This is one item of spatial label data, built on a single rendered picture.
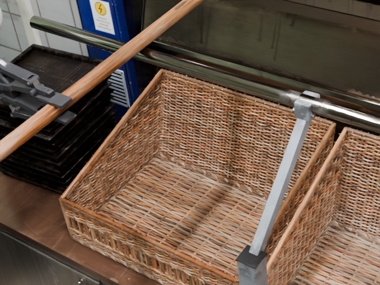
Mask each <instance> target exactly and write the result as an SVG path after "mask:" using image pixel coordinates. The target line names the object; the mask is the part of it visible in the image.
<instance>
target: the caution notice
mask: <svg viewBox="0 0 380 285"><path fill-rule="evenodd" d="M89 1H90V6H91V9H92V14H93V20H94V24H95V28H96V30H99V31H103V32H107V33H111V34H114V35H115V32H114V27H113V21H112V18H111V12H110V7H109V3H108V2H104V1H100V0H89Z"/></svg>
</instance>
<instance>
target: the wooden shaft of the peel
mask: <svg viewBox="0 0 380 285"><path fill-rule="evenodd" d="M203 1H204V0H182V1H181V2H180V3H178V4H177V5H176V6H175V7H173V8H172V9H171V10H169V11H168V12H167V13H165V14H164V15H163V16H161V17H160V18H159V19H158V20H156V21H155V22H154V23H153V24H151V25H150V26H148V27H147V28H146V29H145V30H143V31H142V32H141V33H139V34H138V35H137V36H136V37H134V38H133V39H132V40H131V41H129V42H128V43H126V44H125V45H124V46H122V47H121V48H120V49H119V50H117V51H116V52H115V53H114V54H112V55H111V56H109V57H108V58H107V59H105V60H104V61H103V62H102V63H100V64H99V65H98V66H97V67H95V68H94V69H92V70H91V71H90V72H89V73H87V74H86V75H85V76H83V77H82V78H81V79H80V80H78V81H77V82H76V83H74V84H73V85H72V86H70V87H69V88H68V89H66V90H65V91H64V92H63V93H61V94H64V95H66V96H69V97H71V98H72V102H70V103H69V104H68V105H67V106H65V107H64V108H63V109H60V108H57V107H55V106H52V105H49V104H47V105H46V106H44V107H43V108H42V109H41V110H39V111H38V112H36V113H35V114H34V115H32V116H31V117H30V118H29V119H27V120H26V121H25V122H24V123H22V124H21V125H20V126H18V127H17V128H16V129H14V130H13V131H12V132H10V133H9V134H8V135H7V136H5V137H4V138H3V139H2V140H0V162H1V161H2V160H4V159H5V158H6V157H8V156H9V155H10V154H11V153H12V152H14V151H15V150H17V148H19V147H20V146H21V145H23V144H24V143H25V142H26V141H28V140H29V139H30V138H31V137H33V136H34V135H35V134H36V133H38V132H39V131H40V130H42V129H43V128H44V127H45V126H47V125H48V124H49V123H50V122H52V121H53V120H54V119H55V118H56V117H58V116H59V115H61V113H63V112H64V111H66V110H67V109H68V108H69V107H70V106H72V105H73V104H74V103H75V102H77V101H78V100H79V99H81V98H82V97H83V96H84V95H86V94H87V93H88V92H89V91H91V90H92V89H93V88H94V87H96V86H97V85H98V84H99V83H101V82H102V81H103V80H105V79H106V78H107V77H108V76H110V75H111V74H112V73H113V72H115V71H116V70H117V69H118V68H119V67H121V66H122V65H124V64H125V63H126V62H127V61H129V60H130V59H131V58H132V57H134V56H135V55H136V54H137V53H138V52H140V51H141V50H142V49H143V48H145V47H146V46H148V45H149V44H150V43H151V42H152V41H154V40H155V39H156V38H157V37H159V36H160V35H161V34H162V33H164V32H165V31H166V30H168V29H169V28H170V27H171V26H173V25H174V24H175V23H176V22H178V21H179V20H180V19H181V18H183V17H184V16H185V15H186V14H187V13H189V12H190V11H192V10H193V9H194V8H195V7H197V6H198V5H199V4H200V3H201V2H203Z"/></svg>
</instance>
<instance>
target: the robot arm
mask: <svg viewBox="0 0 380 285"><path fill-rule="evenodd" d="M2 19H3V16H2V10H1V8H0V28H1V25H2ZM28 78H30V79H28ZM39 79H40V77H39V76H38V75H36V74H34V73H33V72H30V71H28V70H25V69H23V68H21V67H19V66H17V65H15V64H12V63H11V62H9V61H8V60H7V59H6V58H4V57H3V58H2V59H0V101H1V102H2V103H3V104H5V105H7V106H9V107H10V109H11V111H12V112H11V113H10V115H11V117H13V118H16V117H19V118H22V119H25V120H27V119H29V118H30V117H31V116H32V115H34V114H35V113H36V112H38V111H39V110H41V109H42V108H43V107H44V106H46V105H44V104H42V103H40V102H38V101H36V100H39V101H41V102H44V103H47V104H49V105H52V106H55V107H57V108H60V109H63V108H64V107H65V106H67V105H68V104H69V103H70V102H72V98H71V97H69V96H66V95H64V94H60V93H58V92H55V91H54V90H52V89H50V88H48V87H45V86H44V85H43V84H42V83H40V82H39ZM26 93H28V94H31V96H32V97H33V96H34V95H35V94H37V95H35V99H36V100H34V99H33V98H31V97H29V96H27V95H26ZM75 118H76V114H75V113H72V112H70V111H68V110H66V111H64V112H63V113H61V115H59V116H58V117H56V118H55V119H54V120H53V121H54V122H59V123H62V124H64V125H68V124H69V123H70V122H71V121H72V120H74V119H75Z"/></svg>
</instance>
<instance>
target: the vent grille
mask: <svg viewBox="0 0 380 285"><path fill-rule="evenodd" d="M110 76H111V78H109V79H108V80H107V82H109V83H111V85H110V86H109V87H108V88H110V89H114V91H113V92H112V93H111V94H110V95H112V96H114V97H113V98H112V99H111V100H110V102H113V103H116V104H118V105H122V106H125V107H127V108H130V103H129V98H128V92H127V86H126V81H125V77H124V72H123V71H121V70H116V71H115V72H113V73H112V74H111V75H110Z"/></svg>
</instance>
